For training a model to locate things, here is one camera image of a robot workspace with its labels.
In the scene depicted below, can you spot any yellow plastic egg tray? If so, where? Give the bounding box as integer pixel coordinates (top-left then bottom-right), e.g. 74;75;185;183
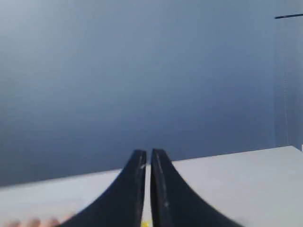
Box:
141;220;152;227

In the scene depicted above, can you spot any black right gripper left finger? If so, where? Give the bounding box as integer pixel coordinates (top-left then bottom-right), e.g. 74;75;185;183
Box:
60;150;146;227

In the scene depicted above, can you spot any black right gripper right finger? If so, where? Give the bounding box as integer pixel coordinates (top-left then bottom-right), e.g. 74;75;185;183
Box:
151;149;241;227

